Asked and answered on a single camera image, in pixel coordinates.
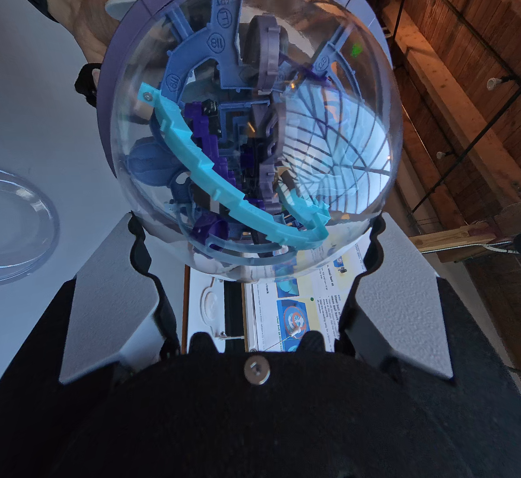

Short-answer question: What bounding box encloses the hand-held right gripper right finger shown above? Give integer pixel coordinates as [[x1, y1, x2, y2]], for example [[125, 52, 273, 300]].
[[340, 211, 454, 381]]

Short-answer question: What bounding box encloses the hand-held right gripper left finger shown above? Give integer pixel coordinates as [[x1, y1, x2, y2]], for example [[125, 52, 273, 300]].
[[59, 211, 182, 385]]

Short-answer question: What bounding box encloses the clear maze ball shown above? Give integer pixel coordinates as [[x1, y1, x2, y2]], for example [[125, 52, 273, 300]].
[[96, 0, 404, 284]]

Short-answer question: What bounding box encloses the person's left hand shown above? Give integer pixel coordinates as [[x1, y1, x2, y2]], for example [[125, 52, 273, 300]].
[[49, 0, 127, 84]]

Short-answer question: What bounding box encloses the printed instruction sheet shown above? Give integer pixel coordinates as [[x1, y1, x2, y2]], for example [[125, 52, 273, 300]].
[[244, 238, 368, 353]]

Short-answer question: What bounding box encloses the clear plastic ring stand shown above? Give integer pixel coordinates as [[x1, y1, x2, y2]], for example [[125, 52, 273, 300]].
[[0, 169, 62, 284]]

